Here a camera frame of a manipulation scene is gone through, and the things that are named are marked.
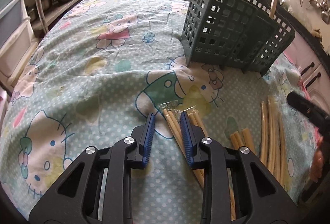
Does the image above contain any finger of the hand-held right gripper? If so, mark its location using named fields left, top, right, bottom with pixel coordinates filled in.
left=287, top=91, right=330, bottom=137

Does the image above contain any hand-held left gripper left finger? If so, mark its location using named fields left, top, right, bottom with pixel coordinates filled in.
left=29, top=112, right=156, bottom=224

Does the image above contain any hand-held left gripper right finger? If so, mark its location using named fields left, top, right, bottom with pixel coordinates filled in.
left=180, top=111, right=302, bottom=224

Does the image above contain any green plastic utensil basket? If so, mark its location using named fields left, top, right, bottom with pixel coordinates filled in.
left=180, top=0, right=296, bottom=77

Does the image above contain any person's right hand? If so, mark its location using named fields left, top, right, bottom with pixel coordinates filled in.
left=309, top=136, right=325, bottom=183

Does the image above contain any cartoon cat printed tablecloth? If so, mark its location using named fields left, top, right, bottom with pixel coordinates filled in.
left=0, top=0, right=323, bottom=224

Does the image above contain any row of hanging metal ladles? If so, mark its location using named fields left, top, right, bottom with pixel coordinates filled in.
left=308, top=0, right=330, bottom=24

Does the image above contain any plastic drawer unit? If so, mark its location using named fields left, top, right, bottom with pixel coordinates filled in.
left=0, top=0, right=35, bottom=85

